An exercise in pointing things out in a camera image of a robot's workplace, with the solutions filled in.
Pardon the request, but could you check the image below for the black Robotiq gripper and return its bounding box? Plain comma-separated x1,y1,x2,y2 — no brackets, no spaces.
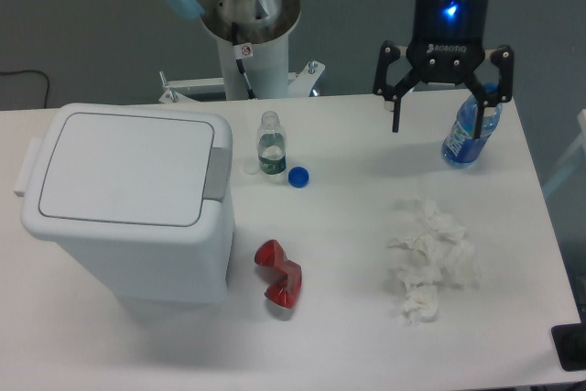
372,0,515,140

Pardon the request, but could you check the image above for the white plastic trash can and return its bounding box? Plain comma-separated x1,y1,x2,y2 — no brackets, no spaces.
21,103,234,304

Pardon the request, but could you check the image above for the crushed red soda can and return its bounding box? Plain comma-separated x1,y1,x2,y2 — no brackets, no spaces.
254,239,302,310

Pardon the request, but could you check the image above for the blue plastic water bottle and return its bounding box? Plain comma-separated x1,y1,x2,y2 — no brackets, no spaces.
441,95,503,168

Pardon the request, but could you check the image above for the crumpled white tissue top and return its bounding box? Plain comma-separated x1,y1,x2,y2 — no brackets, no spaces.
399,199,467,243

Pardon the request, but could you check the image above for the crumpled white tissue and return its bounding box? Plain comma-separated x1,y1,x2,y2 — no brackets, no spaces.
399,199,467,243
387,233,443,266
396,265,442,325
444,240,481,288

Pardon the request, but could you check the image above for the blue bottle cap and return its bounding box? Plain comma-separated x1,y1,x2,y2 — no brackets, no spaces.
288,166,309,189

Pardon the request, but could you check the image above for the clear empty plastic bottle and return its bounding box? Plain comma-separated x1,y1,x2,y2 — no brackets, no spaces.
256,111,287,183

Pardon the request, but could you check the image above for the crumpled white tissue left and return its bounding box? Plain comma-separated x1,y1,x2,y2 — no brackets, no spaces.
387,233,443,266

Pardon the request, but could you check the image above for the crumpled white tissue right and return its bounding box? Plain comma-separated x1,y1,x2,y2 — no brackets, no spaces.
444,240,481,288

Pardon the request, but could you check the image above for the white bottle cap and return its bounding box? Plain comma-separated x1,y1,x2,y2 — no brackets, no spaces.
243,162,259,175

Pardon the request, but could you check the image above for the crumpled white tissue bottom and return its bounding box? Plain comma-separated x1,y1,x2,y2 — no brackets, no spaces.
396,265,442,325

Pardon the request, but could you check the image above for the black device at edge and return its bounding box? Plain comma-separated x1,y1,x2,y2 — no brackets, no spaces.
551,323,585,372

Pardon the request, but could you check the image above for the white frame at right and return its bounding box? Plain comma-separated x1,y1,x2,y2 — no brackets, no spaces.
542,109,585,200

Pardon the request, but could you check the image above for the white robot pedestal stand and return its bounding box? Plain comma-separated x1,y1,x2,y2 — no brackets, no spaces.
164,0,325,101

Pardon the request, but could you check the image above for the black cable on floor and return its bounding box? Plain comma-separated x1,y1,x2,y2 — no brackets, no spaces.
0,69,50,110

